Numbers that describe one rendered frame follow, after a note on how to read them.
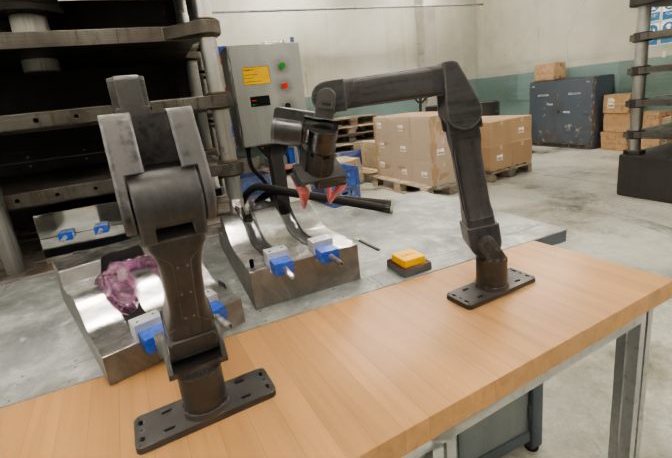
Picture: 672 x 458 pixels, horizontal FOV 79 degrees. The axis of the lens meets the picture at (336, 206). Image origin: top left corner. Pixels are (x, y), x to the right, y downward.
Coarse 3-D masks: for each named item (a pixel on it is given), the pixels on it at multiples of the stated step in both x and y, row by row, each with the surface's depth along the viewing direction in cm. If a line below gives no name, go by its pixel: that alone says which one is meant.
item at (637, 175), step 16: (640, 0) 354; (656, 0) 344; (640, 16) 361; (640, 32) 362; (656, 32) 351; (640, 48) 367; (640, 64) 369; (640, 80) 373; (640, 96) 376; (656, 96) 396; (640, 112) 379; (640, 128) 383; (656, 128) 390; (640, 144) 387; (624, 160) 394; (640, 160) 380; (656, 160) 368; (624, 176) 397; (640, 176) 383; (656, 176) 370; (624, 192) 400; (640, 192) 386; (656, 192) 373
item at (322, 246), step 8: (312, 240) 95; (320, 240) 94; (328, 240) 95; (312, 248) 94; (320, 248) 93; (328, 248) 92; (336, 248) 92; (320, 256) 91; (328, 256) 91; (336, 256) 92
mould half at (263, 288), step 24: (264, 216) 117; (312, 216) 119; (240, 240) 109; (288, 240) 107; (336, 240) 101; (240, 264) 98; (264, 264) 91; (312, 264) 93; (336, 264) 96; (264, 288) 90; (288, 288) 92; (312, 288) 94
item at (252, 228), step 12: (252, 204) 122; (264, 204) 123; (276, 204) 121; (288, 204) 122; (240, 216) 116; (252, 216) 118; (288, 216) 119; (252, 228) 114; (288, 228) 114; (300, 228) 114; (252, 240) 110; (264, 240) 109; (300, 240) 105
